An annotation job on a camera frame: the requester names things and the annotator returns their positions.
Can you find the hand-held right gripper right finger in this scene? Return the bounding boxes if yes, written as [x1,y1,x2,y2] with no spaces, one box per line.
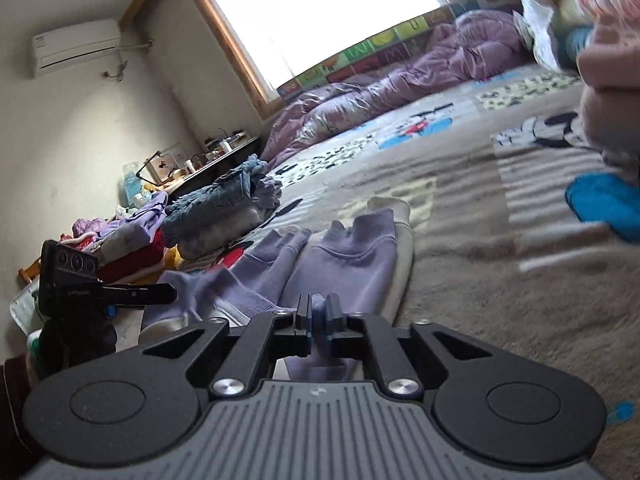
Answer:
[314,292,498,401]

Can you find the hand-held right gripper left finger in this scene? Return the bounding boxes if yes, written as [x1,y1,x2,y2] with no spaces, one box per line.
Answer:
[141,292,315,401]

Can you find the cream and lilac sweatshirt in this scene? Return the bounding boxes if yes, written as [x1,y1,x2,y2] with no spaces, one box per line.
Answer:
[140,196,416,383]

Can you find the person's left forearm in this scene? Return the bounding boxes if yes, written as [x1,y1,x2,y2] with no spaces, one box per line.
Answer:
[0,355,46,466]

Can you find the person's left hand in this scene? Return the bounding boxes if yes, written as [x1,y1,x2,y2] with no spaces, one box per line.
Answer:
[39,316,119,378]

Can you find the folded dark red garment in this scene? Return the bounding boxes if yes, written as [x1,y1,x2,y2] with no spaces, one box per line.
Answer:
[97,230,166,283]

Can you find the red floral heart cushion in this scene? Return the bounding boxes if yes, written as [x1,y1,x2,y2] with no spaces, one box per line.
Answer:
[60,232,101,253]

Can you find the folded yellow garment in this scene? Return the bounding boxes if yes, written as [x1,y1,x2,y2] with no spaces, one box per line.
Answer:
[132,245,183,281]

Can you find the purple fleece garment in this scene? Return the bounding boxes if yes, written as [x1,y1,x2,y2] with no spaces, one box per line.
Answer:
[72,217,108,238]

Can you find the folded lilac top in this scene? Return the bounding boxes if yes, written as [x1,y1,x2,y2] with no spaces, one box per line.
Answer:
[92,191,168,266]

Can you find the blue tissue pack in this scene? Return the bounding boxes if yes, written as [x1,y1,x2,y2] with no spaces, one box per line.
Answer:
[121,162,146,206]

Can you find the folded denim jeans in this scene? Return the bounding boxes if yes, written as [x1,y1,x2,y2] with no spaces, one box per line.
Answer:
[162,155,273,248]

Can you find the black desk lamp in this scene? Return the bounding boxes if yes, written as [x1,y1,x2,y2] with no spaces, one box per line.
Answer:
[135,149,176,181]

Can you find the framed picture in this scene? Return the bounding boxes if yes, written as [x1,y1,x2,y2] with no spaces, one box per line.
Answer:
[145,144,185,183]

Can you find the dark desk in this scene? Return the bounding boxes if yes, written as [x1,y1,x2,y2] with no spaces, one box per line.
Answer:
[165,134,263,201]

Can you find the printed cartoon mouse blanket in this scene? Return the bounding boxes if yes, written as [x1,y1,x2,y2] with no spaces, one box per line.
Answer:
[115,60,640,461]

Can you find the white air conditioner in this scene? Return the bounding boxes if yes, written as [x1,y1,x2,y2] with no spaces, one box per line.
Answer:
[31,17,122,79]

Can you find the purple duvet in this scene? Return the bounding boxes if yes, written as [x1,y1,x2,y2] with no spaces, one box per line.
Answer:
[260,10,531,166]

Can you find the colourful alphabet foam mat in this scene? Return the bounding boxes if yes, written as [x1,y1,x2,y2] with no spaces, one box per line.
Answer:
[276,0,523,101]

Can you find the wooden framed window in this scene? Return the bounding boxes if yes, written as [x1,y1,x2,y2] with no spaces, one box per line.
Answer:
[180,0,463,121]

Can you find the white quilt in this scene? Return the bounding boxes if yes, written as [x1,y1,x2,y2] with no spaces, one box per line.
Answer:
[520,0,591,71]

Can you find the blue rolled blanket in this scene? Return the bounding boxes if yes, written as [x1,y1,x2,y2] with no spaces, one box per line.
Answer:
[557,25,593,68]

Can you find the wall socket with cable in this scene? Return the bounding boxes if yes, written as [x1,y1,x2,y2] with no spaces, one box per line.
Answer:
[101,57,128,82]

